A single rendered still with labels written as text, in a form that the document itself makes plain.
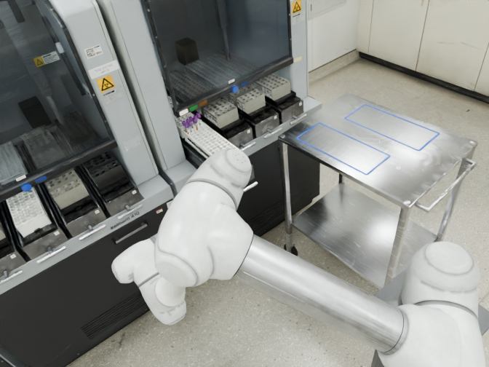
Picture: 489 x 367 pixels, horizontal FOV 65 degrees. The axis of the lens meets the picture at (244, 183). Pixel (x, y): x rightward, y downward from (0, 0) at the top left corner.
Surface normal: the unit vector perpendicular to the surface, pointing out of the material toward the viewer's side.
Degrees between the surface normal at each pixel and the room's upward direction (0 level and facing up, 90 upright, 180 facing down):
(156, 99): 90
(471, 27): 90
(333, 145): 0
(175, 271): 87
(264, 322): 0
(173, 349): 0
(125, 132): 90
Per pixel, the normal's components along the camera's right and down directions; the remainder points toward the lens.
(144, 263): 0.31, -0.26
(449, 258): -0.08, -0.80
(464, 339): 0.20, -0.66
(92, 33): 0.59, 0.49
